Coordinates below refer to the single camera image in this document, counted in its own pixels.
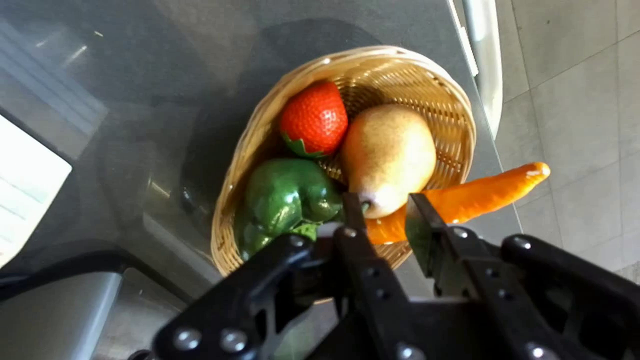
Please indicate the round wicker basket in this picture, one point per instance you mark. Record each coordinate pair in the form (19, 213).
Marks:
(412, 86)

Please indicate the green toy bell pepper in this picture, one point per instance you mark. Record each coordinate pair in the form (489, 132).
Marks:
(280, 197)

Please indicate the stainless steel dishwasher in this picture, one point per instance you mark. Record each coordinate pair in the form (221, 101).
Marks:
(460, 32)

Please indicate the red toy strawberry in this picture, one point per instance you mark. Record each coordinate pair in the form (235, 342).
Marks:
(312, 121)

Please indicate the yellow toy pear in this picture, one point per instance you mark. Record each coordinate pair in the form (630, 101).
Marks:
(391, 157)

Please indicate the orange toy carrot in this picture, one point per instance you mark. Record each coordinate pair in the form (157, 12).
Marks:
(480, 193)

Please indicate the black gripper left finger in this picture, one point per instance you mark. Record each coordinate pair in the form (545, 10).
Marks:
(353, 213)

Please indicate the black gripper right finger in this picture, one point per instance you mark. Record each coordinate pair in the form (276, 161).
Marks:
(426, 232)

